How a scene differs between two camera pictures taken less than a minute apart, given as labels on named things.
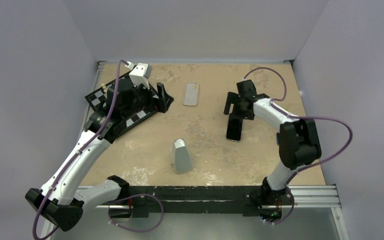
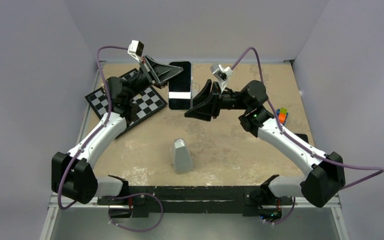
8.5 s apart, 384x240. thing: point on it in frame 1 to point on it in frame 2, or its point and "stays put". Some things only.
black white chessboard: (97, 100) stays put
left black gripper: (161, 104) to (158, 73)
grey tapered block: (181, 157) stays put
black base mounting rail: (251, 201) stays put
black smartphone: (234, 128) to (180, 88)
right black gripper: (232, 98) to (210, 108)
